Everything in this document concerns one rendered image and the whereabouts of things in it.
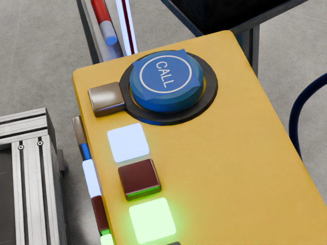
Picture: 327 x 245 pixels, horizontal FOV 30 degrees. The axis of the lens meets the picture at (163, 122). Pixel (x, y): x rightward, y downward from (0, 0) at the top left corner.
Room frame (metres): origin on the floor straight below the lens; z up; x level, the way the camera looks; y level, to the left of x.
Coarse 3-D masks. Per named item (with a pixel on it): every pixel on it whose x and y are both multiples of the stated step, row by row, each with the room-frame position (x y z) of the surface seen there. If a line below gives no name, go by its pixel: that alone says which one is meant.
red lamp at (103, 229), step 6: (96, 198) 0.17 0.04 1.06; (96, 204) 0.17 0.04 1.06; (102, 204) 0.17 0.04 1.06; (96, 210) 0.17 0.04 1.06; (102, 210) 0.17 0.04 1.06; (96, 216) 0.16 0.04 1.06; (102, 216) 0.16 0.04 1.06; (96, 222) 0.16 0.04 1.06; (102, 222) 0.16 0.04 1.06; (102, 228) 0.16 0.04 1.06; (108, 228) 0.16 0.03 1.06; (102, 234) 0.16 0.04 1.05
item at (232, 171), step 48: (192, 48) 0.26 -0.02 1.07; (240, 48) 0.25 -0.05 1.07; (240, 96) 0.22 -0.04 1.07; (96, 144) 0.20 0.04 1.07; (192, 144) 0.19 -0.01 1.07; (240, 144) 0.18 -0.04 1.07; (288, 144) 0.18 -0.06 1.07; (192, 192) 0.16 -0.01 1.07; (240, 192) 0.16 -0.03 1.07; (288, 192) 0.15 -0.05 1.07; (192, 240) 0.13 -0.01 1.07; (240, 240) 0.13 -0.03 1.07; (288, 240) 0.13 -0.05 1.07
